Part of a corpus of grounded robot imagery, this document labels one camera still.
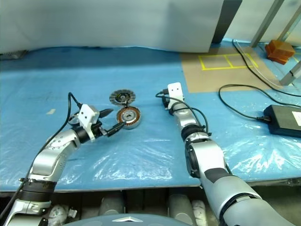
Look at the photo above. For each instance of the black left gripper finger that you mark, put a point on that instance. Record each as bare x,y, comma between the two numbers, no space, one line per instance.
105,113
115,129

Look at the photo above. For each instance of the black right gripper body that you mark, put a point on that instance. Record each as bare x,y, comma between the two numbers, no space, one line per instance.
165,101

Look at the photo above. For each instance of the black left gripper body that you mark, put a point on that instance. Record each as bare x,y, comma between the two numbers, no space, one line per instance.
97,130

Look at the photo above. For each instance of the round silver motor housing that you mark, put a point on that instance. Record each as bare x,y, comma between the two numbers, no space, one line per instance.
129,118

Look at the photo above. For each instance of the round spoked motor lid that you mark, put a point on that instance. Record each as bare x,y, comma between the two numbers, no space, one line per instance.
122,97

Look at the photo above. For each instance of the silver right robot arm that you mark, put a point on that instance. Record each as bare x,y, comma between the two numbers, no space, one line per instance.
207,155

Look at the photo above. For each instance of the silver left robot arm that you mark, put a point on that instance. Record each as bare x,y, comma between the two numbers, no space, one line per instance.
47,160

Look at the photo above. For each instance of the blue plastic table cover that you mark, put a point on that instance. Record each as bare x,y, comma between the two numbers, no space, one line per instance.
141,153

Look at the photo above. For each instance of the brown cardboard sheet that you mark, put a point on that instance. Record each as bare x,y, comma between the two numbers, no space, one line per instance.
200,80

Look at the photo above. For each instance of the small beige tape piece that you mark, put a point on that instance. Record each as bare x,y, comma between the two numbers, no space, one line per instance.
50,111

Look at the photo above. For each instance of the grey rounded cylinder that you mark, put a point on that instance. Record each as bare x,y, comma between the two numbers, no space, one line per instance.
111,206
179,207

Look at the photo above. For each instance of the small white connector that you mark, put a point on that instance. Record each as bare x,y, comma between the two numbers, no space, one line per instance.
73,212

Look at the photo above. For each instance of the white crumpled wrapped part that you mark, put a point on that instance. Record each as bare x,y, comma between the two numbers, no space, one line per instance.
57,212
199,210

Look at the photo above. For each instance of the large white panel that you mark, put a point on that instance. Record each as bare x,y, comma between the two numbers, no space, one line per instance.
105,21

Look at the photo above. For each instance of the blue-grey robot torso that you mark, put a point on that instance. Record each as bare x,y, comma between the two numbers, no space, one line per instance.
131,220

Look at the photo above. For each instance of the clear plastic tube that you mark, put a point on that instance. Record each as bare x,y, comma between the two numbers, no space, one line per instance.
255,64

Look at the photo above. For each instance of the black power adapter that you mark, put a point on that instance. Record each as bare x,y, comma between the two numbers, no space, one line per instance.
282,121

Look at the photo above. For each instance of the orange block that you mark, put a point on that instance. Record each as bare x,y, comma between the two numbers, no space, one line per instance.
279,50

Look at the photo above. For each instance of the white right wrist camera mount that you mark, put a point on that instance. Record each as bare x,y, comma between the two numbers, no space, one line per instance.
175,90

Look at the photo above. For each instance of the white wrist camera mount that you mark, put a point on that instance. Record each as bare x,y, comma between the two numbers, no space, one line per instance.
88,115
175,90

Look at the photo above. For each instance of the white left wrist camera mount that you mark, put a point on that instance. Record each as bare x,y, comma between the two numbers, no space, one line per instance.
88,115

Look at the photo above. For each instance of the slanted aluminium frame post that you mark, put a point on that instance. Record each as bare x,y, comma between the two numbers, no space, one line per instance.
268,21

